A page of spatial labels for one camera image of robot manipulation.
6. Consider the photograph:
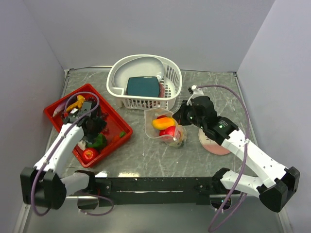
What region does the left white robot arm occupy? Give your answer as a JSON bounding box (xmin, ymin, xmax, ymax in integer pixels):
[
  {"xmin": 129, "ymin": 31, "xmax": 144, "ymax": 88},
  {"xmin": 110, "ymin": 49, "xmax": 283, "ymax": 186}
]
[{"xmin": 20, "ymin": 103, "xmax": 99, "ymax": 216}]

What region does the black mounting base bar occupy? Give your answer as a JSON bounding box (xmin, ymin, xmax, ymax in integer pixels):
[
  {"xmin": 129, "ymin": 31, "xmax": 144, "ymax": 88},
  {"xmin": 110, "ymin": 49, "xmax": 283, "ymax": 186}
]
[{"xmin": 67, "ymin": 176, "xmax": 243, "ymax": 210}]

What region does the orange carrot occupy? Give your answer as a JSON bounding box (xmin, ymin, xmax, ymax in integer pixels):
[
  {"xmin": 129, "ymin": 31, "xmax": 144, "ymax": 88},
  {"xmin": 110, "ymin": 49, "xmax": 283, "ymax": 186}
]
[{"xmin": 110, "ymin": 131, "xmax": 126, "ymax": 144}]

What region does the purple eggplant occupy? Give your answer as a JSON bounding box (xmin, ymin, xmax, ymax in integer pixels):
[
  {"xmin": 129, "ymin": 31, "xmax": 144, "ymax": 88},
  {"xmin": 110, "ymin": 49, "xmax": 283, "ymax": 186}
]
[{"xmin": 52, "ymin": 99, "xmax": 68, "ymax": 117}]

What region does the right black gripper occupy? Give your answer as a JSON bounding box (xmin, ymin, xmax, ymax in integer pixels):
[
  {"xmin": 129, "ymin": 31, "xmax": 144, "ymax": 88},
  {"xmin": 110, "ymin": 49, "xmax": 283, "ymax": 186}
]
[{"xmin": 173, "ymin": 100, "xmax": 206, "ymax": 129}]

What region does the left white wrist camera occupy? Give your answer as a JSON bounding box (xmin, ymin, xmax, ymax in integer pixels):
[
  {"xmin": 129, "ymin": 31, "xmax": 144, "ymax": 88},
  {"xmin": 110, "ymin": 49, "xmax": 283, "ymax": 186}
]
[{"xmin": 69, "ymin": 108, "xmax": 79, "ymax": 116}]

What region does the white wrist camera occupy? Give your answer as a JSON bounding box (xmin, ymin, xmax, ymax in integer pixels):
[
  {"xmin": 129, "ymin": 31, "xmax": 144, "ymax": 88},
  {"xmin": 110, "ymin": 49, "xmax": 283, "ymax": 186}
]
[
  {"xmin": 187, "ymin": 85, "xmax": 204, "ymax": 105},
  {"xmin": 69, "ymin": 108, "xmax": 79, "ymax": 116}
]

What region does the purple grapes bunch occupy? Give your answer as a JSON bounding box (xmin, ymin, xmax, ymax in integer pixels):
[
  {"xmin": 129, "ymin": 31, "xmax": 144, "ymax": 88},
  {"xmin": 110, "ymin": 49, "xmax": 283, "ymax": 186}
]
[{"xmin": 61, "ymin": 96, "xmax": 107, "ymax": 123}]

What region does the red plastic tray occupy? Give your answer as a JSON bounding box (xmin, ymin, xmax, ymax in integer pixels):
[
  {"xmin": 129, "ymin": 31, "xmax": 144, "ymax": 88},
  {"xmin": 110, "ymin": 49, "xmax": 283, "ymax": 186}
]
[{"xmin": 44, "ymin": 83, "xmax": 133, "ymax": 168}]

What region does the pink round plate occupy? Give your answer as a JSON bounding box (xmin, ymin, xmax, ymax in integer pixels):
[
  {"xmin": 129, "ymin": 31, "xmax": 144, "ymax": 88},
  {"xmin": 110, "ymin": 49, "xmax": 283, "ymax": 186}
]
[{"xmin": 198, "ymin": 129, "xmax": 230, "ymax": 155}]

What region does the white fish toy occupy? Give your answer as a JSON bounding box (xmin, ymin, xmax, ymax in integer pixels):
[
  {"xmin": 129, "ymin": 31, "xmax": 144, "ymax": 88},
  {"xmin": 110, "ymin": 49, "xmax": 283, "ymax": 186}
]
[{"xmin": 77, "ymin": 140, "xmax": 87, "ymax": 150}]

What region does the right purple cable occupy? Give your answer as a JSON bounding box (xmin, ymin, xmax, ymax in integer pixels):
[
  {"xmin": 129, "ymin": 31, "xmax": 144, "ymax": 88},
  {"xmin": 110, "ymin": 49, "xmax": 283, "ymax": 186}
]
[{"xmin": 196, "ymin": 84, "xmax": 249, "ymax": 232}]

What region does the red faceted apple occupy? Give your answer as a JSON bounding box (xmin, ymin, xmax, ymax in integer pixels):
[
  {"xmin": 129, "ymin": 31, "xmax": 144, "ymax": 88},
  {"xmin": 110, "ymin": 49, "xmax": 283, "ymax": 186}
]
[{"xmin": 157, "ymin": 115, "xmax": 167, "ymax": 119}]

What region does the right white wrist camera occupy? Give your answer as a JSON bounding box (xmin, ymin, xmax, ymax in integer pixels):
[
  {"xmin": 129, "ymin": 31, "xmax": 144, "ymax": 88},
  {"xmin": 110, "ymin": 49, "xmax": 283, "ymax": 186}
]
[{"xmin": 187, "ymin": 85, "xmax": 204, "ymax": 105}]

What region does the orange ginger root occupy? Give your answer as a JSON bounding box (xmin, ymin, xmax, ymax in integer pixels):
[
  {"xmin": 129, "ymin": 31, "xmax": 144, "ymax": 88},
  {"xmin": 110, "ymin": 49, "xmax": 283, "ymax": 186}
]
[{"xmin": 66, "ymin": 95, "xmax": 86, "ymax": 113}]

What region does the white oval plate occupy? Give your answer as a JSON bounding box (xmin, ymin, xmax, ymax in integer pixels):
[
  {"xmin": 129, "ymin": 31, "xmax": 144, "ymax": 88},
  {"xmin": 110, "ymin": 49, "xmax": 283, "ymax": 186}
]
[{"xmin": 112, "ymin": 56, "xmax": 165, "ymax": 89}]

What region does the pink plate in basket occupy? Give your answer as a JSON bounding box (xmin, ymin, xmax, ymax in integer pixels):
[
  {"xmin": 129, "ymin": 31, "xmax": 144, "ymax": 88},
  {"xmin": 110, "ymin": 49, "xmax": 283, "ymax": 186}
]
[{"xmin": 159, "ymin": 83, "xmax": 165, "ymax": 98}]

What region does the white plastic basket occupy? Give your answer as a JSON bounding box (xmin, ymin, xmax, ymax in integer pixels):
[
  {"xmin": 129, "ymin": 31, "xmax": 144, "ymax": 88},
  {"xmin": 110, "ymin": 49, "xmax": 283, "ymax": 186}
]
[{"xmin": 106, "ymin": 54, "xmax": 183, "ymax": 110}]

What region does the teal square plate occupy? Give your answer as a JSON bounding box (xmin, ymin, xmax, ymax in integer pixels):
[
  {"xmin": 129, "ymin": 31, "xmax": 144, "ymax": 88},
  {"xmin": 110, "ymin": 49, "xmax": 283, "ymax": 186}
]
[{"xmin": 126, "ymin": 76, "xmax": 160, "ymax": 98}]

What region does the green bell pepper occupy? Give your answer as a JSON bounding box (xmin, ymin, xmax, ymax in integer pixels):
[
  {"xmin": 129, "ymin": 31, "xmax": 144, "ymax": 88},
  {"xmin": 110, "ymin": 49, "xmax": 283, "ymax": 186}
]
[{"xmin": 87, "ymin": 133, "xmax": 107, "ymax": 150}]

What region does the clear dotted zip bag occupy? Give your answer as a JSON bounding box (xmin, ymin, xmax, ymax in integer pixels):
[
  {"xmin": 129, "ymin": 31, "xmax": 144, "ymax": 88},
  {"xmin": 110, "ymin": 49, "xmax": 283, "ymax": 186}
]
[{"xmin": 144, "ymin": 108, "xmax": 187, "ymax": 148}]

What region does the red round fruit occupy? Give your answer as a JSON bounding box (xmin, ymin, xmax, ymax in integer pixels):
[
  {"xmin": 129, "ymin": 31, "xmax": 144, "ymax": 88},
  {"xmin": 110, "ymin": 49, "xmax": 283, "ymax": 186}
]
[{"xmin": 159, "ymin": 126, "xmax": 176, "ymax": 136}]

